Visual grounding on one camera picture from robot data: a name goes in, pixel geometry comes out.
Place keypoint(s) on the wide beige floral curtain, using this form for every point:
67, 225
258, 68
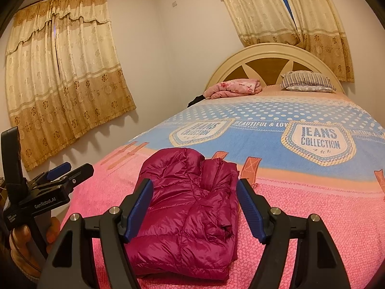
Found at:
66, 81

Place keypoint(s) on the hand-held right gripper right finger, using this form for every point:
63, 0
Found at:
251, 210

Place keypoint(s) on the person's left forearm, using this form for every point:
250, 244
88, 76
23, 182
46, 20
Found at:
15, 280

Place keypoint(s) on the beige floral curtain panel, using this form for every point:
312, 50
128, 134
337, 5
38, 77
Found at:
258, 12
324, 30

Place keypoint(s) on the pink floral folded quilt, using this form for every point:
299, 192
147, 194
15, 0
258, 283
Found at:
234, 87

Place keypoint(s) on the dark cloth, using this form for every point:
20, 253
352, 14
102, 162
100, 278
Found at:
197, 100

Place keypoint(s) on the bed with pink-blue blanket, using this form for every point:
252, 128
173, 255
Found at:
300, 216

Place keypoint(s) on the magenta puffer jacket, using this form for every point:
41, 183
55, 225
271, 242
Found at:
186, 210

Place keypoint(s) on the cream arched bed headboard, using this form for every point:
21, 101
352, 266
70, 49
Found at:
270, 49

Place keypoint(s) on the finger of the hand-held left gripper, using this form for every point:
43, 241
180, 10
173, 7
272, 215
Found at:
78, 174
58, 170

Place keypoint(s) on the window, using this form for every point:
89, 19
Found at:
288, 6

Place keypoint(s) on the striped pillow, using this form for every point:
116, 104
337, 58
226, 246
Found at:
306, 79

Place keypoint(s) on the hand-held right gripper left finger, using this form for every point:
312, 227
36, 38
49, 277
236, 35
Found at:
138, 210

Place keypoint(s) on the person's left hand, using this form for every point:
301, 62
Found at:
24, 246

